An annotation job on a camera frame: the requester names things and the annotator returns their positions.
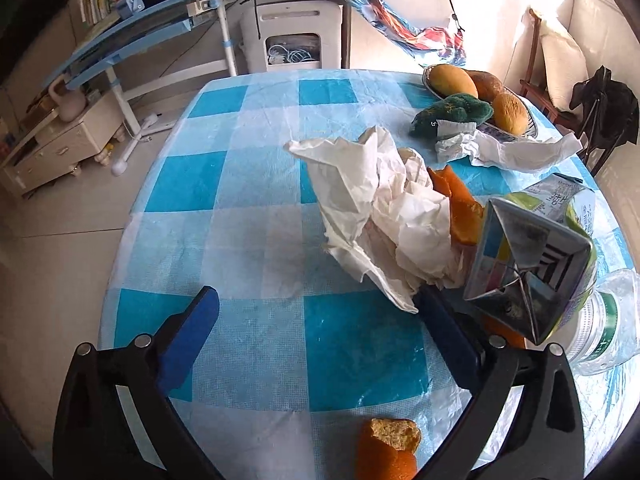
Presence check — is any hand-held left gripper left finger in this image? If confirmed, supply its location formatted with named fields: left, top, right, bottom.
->
left=52, top=286, right=226, bottom=480

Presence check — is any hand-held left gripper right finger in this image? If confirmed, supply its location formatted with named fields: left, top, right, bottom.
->
left=412, top=284, right=586, bottom=480

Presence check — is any crushed green white milk carton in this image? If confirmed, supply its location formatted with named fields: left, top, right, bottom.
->
left=462, top=172, right=598, bottom=346

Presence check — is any large white tissue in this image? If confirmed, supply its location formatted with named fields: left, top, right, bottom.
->
left=285, top=126, right=473, bottom=315

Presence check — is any green plush toy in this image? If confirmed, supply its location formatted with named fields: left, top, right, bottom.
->
left=410, top=93, right=495, bottom=137

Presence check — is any golden brown bread roll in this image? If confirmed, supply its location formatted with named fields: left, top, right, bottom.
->
left=491, top=92, right=529, bottom=136

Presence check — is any blue white checkered tablecloth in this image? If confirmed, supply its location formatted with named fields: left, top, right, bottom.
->
left=97, top=70, right=640, bottom=480

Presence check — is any curled orange peel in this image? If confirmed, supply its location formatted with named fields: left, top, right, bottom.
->
left=427, top=165, right=486, bottom=247

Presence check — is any orange peel with pith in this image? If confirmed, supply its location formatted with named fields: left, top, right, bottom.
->
left=356, top=417, right=422, bottom=480

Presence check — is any clear plastic water bottle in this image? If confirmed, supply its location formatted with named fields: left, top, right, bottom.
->
left=567, top=268, right=640, bottom=376

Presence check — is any crumpled white tissue wad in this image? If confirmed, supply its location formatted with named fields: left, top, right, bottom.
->
left=434, top=132, right=476, bottom=163

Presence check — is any white tissue sheet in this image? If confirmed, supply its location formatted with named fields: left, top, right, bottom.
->
left=462, top=130, right=583, bottom=173

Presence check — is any blue patterned oval plate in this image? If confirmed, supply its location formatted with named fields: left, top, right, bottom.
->
left=422, top=65, right=540, bottom=140

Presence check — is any cream low cabinet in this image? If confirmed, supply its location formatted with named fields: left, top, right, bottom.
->
left=0, top=92, right=126, bottom=198

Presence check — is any dark brown bread roll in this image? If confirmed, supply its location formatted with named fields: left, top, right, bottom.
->
left=466, top=70, right=505, bottom=102

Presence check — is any yellow bread roll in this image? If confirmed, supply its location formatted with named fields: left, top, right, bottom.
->
left=429, top=64, right=479, bottom=99

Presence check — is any cream ceramic jug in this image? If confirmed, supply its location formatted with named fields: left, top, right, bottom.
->
left=48, top=76, right=88, bottom=122

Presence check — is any wooden chair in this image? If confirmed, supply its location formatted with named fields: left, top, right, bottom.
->
left=519, top=7, right=626, bottom=176

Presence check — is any black cloth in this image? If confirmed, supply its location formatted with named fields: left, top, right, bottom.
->
left=570, top=66, right=640, bottom=151

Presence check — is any white cushion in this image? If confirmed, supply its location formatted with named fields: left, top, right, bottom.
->
left=540, top=17, right=590, bottom=111

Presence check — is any colourful hanging cloth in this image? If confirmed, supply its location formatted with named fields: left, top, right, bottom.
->
left=321, top=0, right=467, bottom=66

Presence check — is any blue study desk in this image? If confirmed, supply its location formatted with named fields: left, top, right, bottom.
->
left=42, top=0, right=256, bottom=177

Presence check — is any white plastic stool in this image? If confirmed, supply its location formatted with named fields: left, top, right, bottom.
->
left=240, top=1, right=346, bottom=75

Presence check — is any white cable bundle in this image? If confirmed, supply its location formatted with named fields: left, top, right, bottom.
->
left=267, top=45, right=318, bottom=66

